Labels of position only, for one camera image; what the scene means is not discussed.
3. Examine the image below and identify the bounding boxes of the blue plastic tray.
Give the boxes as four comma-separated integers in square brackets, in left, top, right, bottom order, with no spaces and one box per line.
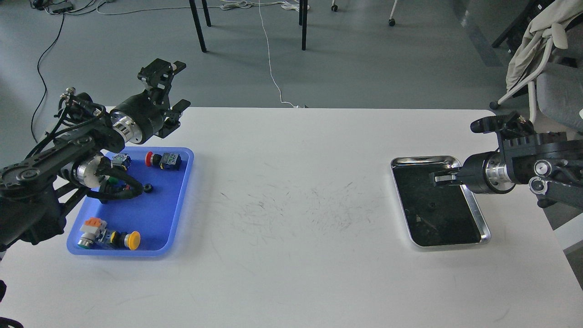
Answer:
[66,147,195,257]

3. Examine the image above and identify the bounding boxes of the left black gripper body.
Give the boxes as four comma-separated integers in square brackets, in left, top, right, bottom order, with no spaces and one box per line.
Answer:
[111,89,171,144]

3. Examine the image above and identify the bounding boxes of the black floor cable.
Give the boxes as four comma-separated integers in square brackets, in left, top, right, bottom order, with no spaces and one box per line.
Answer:
[30,0,107,143]

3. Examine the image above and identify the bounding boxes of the small grey contact block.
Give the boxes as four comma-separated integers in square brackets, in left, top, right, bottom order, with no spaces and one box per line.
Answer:
[111,152,133,171]

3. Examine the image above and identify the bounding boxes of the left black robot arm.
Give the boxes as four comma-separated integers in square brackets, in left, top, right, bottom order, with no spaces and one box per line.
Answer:
[0,59,190,251]

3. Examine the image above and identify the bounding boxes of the grey switch orange top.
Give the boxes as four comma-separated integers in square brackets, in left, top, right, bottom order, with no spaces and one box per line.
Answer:
[77,217,107,249]

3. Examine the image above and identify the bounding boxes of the red emergency stop button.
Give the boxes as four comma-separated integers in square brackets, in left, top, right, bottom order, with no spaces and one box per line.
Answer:
[144,151,183,171]

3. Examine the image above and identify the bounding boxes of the green push button switch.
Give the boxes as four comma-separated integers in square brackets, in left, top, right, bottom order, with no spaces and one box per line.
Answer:
[98,177,131,204]

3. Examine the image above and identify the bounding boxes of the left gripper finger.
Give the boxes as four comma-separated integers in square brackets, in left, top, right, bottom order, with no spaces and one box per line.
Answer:
[137,58,187,99]
[158,99,191,138]

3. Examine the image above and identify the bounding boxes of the yellow push button switch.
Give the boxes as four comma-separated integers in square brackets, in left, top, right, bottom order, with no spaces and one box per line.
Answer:
[106,231,141,251]

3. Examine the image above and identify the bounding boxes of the black table legs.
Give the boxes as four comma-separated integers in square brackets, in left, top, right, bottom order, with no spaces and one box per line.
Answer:
[188,0,310,53]

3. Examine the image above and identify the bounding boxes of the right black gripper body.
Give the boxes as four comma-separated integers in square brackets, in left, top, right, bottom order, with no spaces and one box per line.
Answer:
[458,152,494,195]

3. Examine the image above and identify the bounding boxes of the chair with beige jacket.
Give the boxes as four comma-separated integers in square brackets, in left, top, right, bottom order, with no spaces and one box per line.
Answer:
[489,0,582,133]

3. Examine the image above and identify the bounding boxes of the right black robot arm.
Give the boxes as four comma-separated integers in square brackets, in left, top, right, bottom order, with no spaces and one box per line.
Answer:
[430,112,583,209]

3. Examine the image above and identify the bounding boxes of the stainless steel tray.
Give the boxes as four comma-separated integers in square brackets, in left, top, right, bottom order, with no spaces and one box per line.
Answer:
[391,155,491,251]

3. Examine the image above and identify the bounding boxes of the white floor cable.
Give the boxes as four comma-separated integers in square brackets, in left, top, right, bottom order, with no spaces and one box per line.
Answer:
[96,0,310,109]

